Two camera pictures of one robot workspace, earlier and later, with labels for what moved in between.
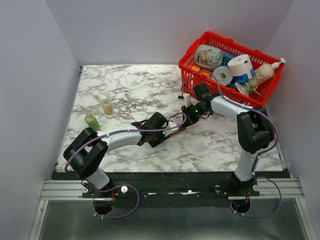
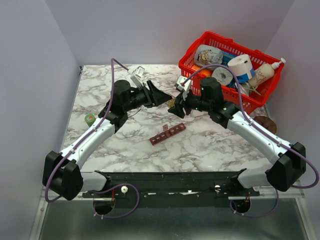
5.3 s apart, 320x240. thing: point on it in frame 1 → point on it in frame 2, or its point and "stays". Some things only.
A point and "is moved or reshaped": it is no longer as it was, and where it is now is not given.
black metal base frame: (173, 188) stays
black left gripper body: (158, 137) → (143, 98)
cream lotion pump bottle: (264, 73) stays
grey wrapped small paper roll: (223, 75) stays
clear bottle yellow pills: (108, 109) is moved or reshaped
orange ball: (207, 73) stays
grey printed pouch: (207, 57) stays
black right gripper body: (193, 112) → (192, 102)
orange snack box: (196, 67) stays
